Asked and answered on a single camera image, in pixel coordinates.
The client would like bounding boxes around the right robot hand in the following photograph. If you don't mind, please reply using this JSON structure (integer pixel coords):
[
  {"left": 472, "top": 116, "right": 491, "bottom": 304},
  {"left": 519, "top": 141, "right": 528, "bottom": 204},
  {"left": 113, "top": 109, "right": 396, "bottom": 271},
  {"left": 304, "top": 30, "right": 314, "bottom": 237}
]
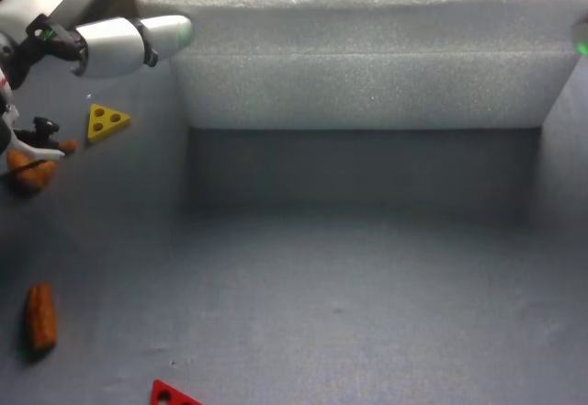
[{"left": 71, "top": 13, "right": 195, "bottom": 80}]

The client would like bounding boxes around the long brown toy bread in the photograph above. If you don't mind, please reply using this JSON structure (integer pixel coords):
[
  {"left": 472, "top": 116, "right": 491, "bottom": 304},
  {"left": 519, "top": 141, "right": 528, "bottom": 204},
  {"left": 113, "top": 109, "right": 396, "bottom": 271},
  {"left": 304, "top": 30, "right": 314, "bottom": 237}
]
[{"left": 25, "top": 281, "right": 60, "bottom": 356}]

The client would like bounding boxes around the grey table cloth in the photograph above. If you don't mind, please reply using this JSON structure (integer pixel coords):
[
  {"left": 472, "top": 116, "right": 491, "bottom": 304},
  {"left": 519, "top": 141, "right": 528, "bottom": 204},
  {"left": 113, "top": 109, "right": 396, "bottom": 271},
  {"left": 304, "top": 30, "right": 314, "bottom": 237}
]
[{"left": 0, "top": 51, "right": 588, "bottom": 405}]

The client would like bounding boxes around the orange toy croissant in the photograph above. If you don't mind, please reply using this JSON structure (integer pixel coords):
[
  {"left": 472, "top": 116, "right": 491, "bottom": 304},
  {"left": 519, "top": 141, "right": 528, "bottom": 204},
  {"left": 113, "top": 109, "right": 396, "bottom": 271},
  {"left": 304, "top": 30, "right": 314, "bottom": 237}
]
[{"left": 6, "top": 149, "right": 60, "bottom": 194}]

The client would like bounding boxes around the yellow triangular block with holes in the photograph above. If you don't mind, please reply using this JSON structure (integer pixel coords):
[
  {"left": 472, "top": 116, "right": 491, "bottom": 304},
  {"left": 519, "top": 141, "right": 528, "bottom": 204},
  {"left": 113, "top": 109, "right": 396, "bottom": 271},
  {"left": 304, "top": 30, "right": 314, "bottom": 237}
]
[{"left": 86, "top": 103, "right": 133, "bottom": 145}]

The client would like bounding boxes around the white styrofoam box wall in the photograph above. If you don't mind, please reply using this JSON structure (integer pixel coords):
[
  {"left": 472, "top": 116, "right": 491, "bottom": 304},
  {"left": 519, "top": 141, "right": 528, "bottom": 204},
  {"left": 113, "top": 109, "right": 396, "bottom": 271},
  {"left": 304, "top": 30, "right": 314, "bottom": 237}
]
[{"left": 132, "top": 0, "right": 588, "bottom": 131}]

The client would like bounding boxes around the red block with holes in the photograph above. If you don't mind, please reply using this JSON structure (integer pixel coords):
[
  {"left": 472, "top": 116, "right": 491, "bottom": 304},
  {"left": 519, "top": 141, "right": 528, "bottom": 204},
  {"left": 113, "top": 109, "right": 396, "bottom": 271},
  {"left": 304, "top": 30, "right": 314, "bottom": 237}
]
[{"left": 150, "top": 378, "right": 204, "bottom": 405}]

